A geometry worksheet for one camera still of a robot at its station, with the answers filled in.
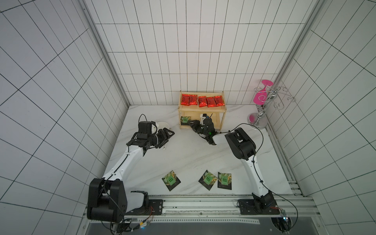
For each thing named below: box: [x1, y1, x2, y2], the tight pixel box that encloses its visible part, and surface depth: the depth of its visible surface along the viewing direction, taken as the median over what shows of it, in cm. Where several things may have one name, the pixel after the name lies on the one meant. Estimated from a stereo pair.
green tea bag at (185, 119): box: [180, 116, 192, 123], surface depth 109 cm
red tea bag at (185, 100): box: [180, 94, 191, 107], surface depth 94 cm
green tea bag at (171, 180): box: [161, 170, 182, 192], surface depth 83 cm
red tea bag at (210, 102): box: [206, 96, 217, 108], surface depth 92 cm
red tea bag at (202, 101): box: [198, 95, 208, 108], surface depth 92 cm
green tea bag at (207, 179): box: [198, 169, 218, 191], surface depth 83 cm
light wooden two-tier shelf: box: [177, 90, 227, 131], surface depth 94 cm
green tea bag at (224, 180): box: [217, 171, 232, 190], surface depth 83 cm
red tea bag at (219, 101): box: [213, 95, 225, 107], surface depth 93 cm
